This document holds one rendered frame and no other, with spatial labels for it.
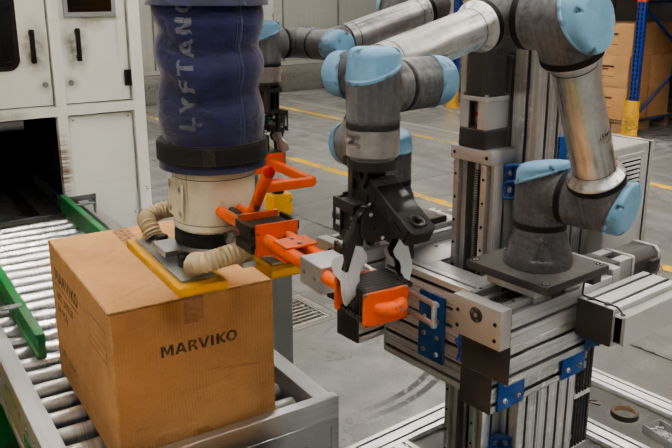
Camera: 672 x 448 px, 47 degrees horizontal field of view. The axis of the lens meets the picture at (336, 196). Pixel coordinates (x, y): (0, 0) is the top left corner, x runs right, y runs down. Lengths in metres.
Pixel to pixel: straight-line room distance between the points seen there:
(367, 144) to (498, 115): 0.90
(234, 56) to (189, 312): 0.64
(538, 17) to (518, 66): 0.52
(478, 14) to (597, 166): 0.38
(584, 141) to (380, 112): 0.59
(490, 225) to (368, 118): 0.94
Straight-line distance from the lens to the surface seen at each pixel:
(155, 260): 1.64
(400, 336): 2.09
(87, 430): 2.17
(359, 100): 1.05
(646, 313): 1.86
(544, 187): 1.68
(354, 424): 3.12
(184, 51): 1.51
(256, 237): 1.37
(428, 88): 1.11
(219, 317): 1.88
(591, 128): 1.53
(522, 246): 1.73
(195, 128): 1.51
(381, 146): 1.06
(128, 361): 1.83
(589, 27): 1.40
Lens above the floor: 1.64
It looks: 15 degrees down
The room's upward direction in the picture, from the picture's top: straight up
